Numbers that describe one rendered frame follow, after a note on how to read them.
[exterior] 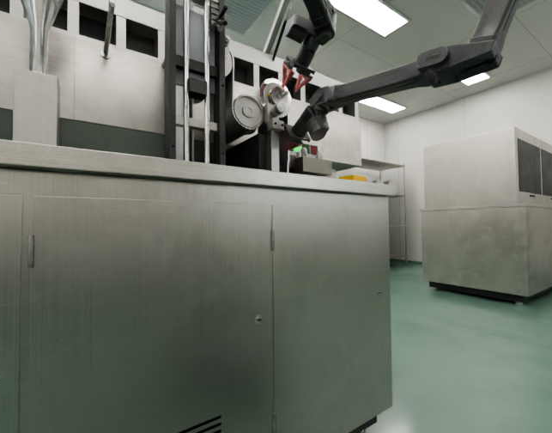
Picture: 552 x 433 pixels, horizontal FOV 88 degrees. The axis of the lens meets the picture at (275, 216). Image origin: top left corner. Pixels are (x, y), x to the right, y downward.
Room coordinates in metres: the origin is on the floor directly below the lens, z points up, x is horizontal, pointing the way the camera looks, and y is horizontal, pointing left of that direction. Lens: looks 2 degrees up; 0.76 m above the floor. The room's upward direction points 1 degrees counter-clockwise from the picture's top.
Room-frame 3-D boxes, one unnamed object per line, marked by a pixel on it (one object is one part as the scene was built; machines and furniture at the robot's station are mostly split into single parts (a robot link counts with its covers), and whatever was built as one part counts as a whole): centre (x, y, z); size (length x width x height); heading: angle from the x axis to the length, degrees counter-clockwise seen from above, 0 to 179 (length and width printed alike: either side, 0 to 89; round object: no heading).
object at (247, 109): (1.13, 0.16, 1.17); 0.26 x 0.12 x 0.12; 34
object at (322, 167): (1.33, -0.06, 1.00); 0.40 x 0.16 x 0.06; 34
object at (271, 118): (1.04, 0.00, 1.05); 0.06 x 0.05 x 0.31; 34
